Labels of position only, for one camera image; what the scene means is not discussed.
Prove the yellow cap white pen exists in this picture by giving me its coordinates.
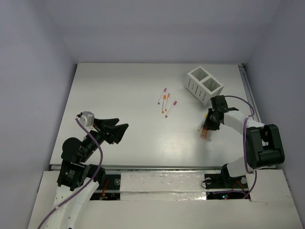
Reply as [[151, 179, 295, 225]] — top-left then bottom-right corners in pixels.
[[197, 114, 207, 132]]

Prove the orange glue stick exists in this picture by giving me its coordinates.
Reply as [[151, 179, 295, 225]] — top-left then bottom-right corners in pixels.
[[201, 128, 208, 139]]

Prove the magenta cap white pen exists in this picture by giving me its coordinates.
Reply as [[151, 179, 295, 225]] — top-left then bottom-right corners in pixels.
[[165, 101, 177, 118]]

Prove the pale pink cap pen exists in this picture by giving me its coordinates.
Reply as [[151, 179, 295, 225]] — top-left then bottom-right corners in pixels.
[[164, 93, 171, 112]]

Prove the orange cap white pen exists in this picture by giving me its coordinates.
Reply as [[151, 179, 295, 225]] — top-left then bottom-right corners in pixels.
[[162, 95, 166, 114]]

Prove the purple cap white pen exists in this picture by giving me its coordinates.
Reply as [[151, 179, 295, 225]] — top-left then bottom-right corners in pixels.
[[157, 88, 167, 104]]

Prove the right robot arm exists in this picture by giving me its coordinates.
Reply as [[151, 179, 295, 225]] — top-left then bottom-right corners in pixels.
[[201, 95, 285, 190]]

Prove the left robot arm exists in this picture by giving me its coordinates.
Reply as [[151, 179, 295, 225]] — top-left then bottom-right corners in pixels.
[[45, 112, 129, 229]]

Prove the white two-compartment container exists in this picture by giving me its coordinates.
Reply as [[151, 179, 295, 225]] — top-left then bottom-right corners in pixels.
[[184, 66, 224, 106]]

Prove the white foam front panel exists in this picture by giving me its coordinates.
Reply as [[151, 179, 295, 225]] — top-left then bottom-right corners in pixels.
[[120, 172, 206, 201]]

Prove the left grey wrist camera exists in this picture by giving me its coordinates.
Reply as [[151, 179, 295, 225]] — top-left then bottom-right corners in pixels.
[[76, 111, 95, 128]]

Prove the aluminium rail right side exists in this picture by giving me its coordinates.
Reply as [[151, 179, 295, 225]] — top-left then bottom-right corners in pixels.
[[238, 64, 261, 122]]

